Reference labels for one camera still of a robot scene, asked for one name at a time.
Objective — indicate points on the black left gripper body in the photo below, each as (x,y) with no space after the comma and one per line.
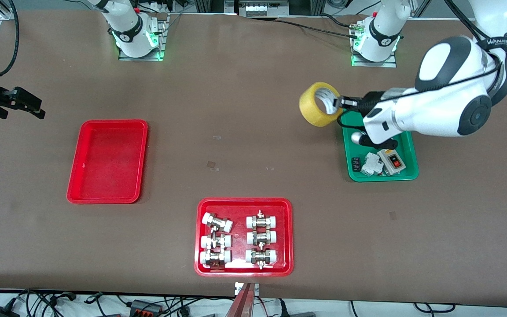
(371,99)

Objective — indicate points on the yellow packing tape roll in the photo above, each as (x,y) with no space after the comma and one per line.
(310,110)

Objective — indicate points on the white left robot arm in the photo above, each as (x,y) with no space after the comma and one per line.
(438,105)

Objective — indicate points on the green plastic tray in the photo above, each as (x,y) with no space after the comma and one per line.
(405,174)

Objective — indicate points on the empty-style red plastic tray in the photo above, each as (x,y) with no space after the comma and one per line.
(108,163)

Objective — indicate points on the red tray with fittings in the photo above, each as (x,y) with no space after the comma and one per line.
(239,240)

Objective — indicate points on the small black terminal block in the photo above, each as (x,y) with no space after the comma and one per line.
(356,164)

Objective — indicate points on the white circuit breaker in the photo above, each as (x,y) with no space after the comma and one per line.
(372,164)

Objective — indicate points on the white terminal block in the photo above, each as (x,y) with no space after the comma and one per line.
(262,10)

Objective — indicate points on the metal fitting white caps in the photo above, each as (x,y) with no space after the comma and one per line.
(261,237)
(261,256)
(215,257)
(217,222)
(261,221)
(216,241)

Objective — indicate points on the black power adapter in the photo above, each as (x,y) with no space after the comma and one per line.
(2,312)

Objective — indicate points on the grey orange power strip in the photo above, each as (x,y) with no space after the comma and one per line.
(145,307)

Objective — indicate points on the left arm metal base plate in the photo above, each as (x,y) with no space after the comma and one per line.
(390,64)

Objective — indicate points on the grey switch box red button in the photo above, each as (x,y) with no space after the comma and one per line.
(393,162)

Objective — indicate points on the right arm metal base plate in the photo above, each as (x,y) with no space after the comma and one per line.
(162,39)

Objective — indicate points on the aluminium frame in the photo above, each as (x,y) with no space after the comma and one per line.
(209,5)

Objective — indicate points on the small white bracket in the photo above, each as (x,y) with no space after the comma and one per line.
(255,288)

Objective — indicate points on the red metal post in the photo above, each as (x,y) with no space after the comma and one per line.
(241,306)

